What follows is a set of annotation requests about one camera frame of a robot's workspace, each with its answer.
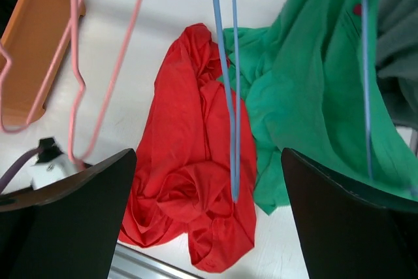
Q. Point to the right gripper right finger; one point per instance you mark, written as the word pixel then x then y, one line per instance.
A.
pixel 348 229

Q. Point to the green tank top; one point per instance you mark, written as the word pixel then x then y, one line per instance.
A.
pixel 301 80

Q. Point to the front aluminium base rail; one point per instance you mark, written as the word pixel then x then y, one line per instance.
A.
pixel 128 263

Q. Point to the grey tank top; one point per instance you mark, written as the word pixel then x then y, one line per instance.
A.
pixel 396 59

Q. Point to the red tank top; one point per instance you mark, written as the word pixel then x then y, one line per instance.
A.
pixel 182 178

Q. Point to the orange plastic basket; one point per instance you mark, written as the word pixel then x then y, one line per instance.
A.
pixel 36 50

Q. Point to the blue wire hanger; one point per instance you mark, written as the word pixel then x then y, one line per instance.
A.
pixel 365 73
pixel 233 106

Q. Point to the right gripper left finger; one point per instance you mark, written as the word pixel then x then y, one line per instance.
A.
pixel 68 229

